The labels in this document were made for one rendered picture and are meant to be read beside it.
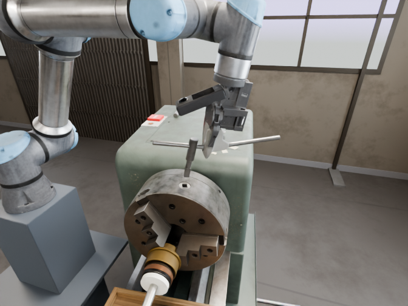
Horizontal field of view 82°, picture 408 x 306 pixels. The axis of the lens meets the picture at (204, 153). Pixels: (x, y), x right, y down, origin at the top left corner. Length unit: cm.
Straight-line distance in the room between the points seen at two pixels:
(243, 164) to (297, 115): 244
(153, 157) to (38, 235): 44
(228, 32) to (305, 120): 274
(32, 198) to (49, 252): 20
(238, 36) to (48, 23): 36
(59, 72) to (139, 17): 45
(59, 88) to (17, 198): 37
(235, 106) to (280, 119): 262
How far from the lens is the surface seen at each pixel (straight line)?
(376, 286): 228
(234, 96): 55
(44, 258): 101
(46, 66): 82
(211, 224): 67
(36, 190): 94
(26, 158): 90
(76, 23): 53
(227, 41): 51
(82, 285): 113
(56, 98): 86
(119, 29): 47
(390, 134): 346
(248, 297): 127
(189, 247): 68
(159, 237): 66
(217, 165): 75
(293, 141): 328
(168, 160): 79
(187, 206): 65
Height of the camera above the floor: 162
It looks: 28 degrees down
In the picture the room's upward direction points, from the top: straight up
